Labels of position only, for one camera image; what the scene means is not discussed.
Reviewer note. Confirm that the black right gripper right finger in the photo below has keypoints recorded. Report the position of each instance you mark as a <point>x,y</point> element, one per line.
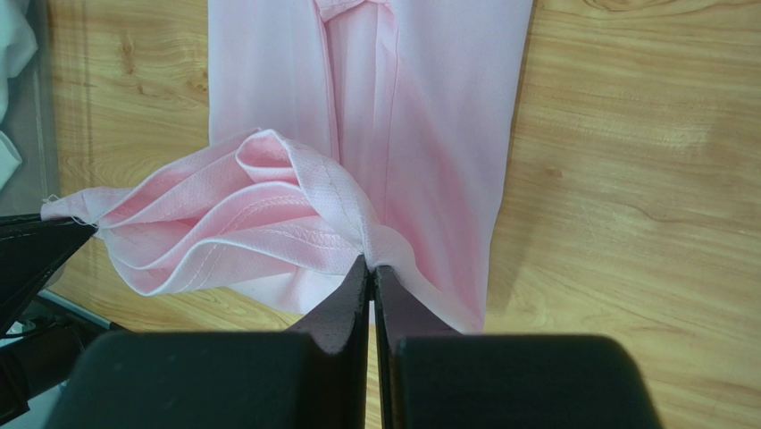
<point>432,376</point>

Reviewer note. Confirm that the clear plastic bin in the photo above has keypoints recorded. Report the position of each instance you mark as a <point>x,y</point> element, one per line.
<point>30,124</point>

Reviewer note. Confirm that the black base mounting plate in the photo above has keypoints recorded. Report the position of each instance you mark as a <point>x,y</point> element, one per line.
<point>42,347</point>

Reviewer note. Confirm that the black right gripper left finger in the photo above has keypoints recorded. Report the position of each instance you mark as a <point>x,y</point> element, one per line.
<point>311,375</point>

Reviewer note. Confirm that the white t-shirt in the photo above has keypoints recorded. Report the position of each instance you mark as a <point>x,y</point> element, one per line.
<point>18,46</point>

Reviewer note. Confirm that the pink t-shirt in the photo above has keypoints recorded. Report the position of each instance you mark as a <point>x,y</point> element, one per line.
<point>338,130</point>

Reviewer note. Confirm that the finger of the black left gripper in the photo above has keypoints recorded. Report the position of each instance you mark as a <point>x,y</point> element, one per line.
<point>32,251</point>

